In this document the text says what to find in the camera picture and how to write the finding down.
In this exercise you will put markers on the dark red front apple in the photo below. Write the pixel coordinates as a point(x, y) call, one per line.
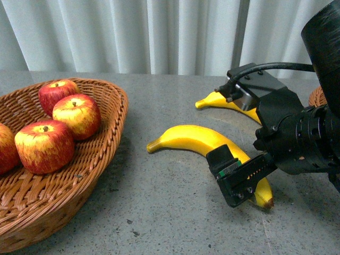
point(9, 154)

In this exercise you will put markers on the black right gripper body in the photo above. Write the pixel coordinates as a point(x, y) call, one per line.
point(299, 139)

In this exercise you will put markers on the brown wicker basket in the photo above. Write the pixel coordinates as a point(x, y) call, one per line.
point(33, 207)
point(317, 97)

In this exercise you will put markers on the yellow-red apple in basket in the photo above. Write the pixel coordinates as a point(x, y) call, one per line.
point(80, 113)

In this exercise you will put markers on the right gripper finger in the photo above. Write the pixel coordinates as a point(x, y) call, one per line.
point(239, 182)
point(221, 161)

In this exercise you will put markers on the left brown wicker basket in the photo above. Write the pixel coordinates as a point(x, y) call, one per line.
point(33, 207)

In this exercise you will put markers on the red-orange back apple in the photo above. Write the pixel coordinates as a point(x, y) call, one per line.
point(45, 146)

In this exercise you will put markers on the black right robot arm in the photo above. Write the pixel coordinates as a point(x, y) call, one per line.
point(321, 38)

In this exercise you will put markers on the back red apple in basket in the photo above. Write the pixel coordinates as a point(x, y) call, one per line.
point(53, 92)

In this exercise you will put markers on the pale pleated curtain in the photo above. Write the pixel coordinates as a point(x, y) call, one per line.
point(152, 37)

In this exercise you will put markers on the yellow banana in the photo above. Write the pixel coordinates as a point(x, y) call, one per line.
point(203, 140)
point(215, 99)

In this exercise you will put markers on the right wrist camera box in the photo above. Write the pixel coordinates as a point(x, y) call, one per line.
point(250, 88)

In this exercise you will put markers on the right brown wicker basket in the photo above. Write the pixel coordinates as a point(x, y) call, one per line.
point(317, 97)

